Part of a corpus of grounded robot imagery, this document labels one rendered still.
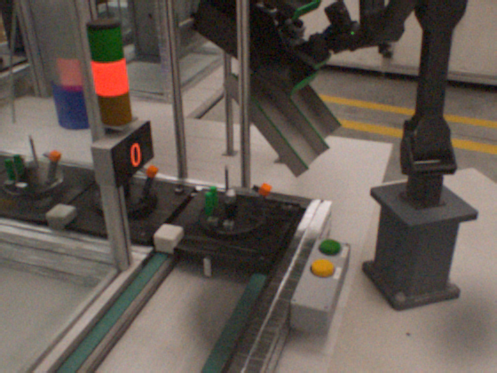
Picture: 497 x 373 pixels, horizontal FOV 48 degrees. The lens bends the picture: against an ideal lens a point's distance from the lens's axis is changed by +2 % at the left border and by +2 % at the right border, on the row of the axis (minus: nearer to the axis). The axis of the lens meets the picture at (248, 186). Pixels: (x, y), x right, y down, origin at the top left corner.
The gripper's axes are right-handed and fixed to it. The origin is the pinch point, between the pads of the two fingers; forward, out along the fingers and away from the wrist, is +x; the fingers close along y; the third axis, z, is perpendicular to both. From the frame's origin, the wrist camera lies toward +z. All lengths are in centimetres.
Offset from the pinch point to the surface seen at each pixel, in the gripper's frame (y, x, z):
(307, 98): -8.7, 8.4, -15.8
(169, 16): 24.7, 20.3, 14.3
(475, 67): -359, 33, -103
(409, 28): -358, 82, -64
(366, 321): 43, -21, -46
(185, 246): 52, 10, -26
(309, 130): 6.1, 1.9, -19.8
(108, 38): 62, 2, 16
